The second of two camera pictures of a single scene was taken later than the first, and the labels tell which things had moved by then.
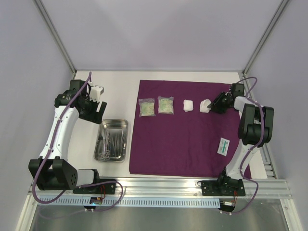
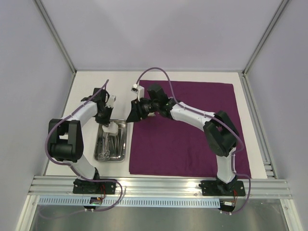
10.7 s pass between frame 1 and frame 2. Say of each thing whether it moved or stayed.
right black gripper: moved
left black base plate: stayed
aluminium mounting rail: stayed
